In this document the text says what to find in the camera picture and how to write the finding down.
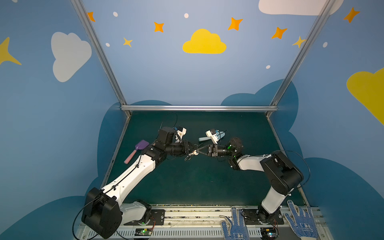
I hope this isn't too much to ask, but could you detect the blue dotted glove left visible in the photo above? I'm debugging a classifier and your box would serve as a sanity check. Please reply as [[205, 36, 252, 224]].
[[220, 207, 250, 240]]

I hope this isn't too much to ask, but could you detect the purple toy shovel pink handle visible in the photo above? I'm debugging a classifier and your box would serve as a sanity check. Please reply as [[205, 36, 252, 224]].
[[124, 140, 149, 165]]

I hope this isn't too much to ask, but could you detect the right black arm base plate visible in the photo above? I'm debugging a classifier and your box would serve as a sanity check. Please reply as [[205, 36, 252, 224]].
[[242, 209, 284, 225]]

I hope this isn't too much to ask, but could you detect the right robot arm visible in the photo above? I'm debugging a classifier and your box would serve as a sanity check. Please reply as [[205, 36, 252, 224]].
[[194, 138, 304, 217]]

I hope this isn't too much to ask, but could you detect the aluminium frame rear bar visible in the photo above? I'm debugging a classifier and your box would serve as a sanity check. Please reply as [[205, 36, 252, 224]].
[[121, 105, 278, 112]]

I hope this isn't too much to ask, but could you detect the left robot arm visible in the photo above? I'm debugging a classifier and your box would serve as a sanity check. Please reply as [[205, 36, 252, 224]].
[[78, 127, 195, 239]]

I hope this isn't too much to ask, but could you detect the aluminium frame left post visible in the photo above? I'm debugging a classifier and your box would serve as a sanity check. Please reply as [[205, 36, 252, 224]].
[[71, 0, 127, 107]]

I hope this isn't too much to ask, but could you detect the right circuit board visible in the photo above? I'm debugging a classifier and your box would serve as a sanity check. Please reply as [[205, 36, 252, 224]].
[[261, 228, 279, 240]]

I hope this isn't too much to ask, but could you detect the left circuit board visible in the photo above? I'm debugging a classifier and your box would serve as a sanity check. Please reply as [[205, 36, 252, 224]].
[[135, 229, 153, 237]]

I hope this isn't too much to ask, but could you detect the blue dotted glove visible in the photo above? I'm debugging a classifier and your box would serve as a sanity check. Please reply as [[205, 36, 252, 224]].
[[284, 200, 319, 240], [220, 207, 250, 240]]

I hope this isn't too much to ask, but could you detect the light blue toy shovel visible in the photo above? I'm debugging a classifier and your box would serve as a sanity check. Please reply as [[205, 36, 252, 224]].
[[199, 131, 226, 142]]

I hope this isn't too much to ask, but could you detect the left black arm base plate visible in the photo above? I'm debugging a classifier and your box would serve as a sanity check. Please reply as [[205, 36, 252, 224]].
[[123, 209, 166, 226]]

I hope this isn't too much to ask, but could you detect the aluminium frame right post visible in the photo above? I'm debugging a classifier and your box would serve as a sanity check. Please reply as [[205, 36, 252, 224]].
[[266, 0, 336, 119]]

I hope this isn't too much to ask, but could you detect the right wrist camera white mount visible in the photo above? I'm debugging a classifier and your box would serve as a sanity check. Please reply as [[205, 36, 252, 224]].
[[206, 129, 219, 144]]

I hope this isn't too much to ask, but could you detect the blue dotted glove right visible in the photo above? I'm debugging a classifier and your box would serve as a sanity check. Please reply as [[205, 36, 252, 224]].
[[284, 200, 319, 240]]

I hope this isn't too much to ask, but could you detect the aluminium frame post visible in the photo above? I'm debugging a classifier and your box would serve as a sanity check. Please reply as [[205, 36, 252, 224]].
[[71, 0, 127, 107], [266, 0, 336, 119]]

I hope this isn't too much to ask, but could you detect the circuit board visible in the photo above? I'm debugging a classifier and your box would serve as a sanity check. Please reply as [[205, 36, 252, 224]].
[[135, 229, 153, 237], [261, 228, 279, 240]]

